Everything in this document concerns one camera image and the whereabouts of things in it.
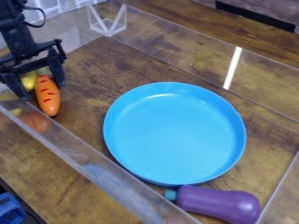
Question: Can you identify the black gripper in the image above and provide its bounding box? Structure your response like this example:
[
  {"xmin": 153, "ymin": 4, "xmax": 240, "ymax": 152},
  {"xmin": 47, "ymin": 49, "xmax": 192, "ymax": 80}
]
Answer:
[{"xmin": 0, "ymin": 0, "xmax": 67, "ymax": 102}]

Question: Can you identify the orange toy carrot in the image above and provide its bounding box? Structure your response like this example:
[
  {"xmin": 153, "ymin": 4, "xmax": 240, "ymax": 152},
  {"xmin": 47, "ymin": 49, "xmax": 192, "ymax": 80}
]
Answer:
[{"xmin": 35, "ymin": 74, "xmax": 61, "ymax": 116}]

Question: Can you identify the round blue tray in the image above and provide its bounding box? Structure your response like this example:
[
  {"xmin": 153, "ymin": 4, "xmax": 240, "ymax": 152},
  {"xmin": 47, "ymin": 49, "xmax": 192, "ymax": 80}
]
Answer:
[{"xmin": 103, "ymin": 82, "xmax": 247, "ymax": 186}]

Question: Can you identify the yellow toy lemon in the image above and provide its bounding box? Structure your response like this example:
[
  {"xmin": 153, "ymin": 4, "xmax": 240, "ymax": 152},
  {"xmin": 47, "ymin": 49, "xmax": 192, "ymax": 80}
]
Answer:
[{"xmin": 21, "ymin": 72, "xmax": 37, "ymax": 92}]

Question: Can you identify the white mesh curtain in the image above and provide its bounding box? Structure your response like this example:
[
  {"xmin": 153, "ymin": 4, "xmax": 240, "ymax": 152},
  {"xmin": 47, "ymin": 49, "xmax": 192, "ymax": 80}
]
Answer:
[{"xmin": 23, "ymin": 0, "xmax": 107, "ymax": 23}]

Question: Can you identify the blue device corner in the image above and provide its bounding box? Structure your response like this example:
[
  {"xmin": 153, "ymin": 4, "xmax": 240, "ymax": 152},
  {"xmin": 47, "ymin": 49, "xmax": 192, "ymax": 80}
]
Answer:
[{"xmin": 0, "ymin": 192, "xmax": 25, "ymax": 224}]

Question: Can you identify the purple toy eggplant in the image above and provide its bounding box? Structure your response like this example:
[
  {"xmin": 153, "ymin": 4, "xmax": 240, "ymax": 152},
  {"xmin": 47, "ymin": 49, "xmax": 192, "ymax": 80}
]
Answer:
[{"xmin": 164, "ymin": 185, "xmax": 261, "ymax": 224}]

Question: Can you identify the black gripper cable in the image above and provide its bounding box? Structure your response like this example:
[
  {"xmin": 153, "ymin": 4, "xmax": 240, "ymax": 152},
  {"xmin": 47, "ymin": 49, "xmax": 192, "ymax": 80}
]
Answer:
[{"xmin": 23, "ymin": 5, "xmax": 47, "ymax": 29}]

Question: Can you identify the clear acrylic barrier wall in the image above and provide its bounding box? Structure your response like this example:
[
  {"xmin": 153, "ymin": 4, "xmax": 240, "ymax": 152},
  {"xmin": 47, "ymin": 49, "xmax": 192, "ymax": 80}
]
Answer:
[{"xmin": 0, "ymin": 1, "xmax": 299, "ymax": 224}]

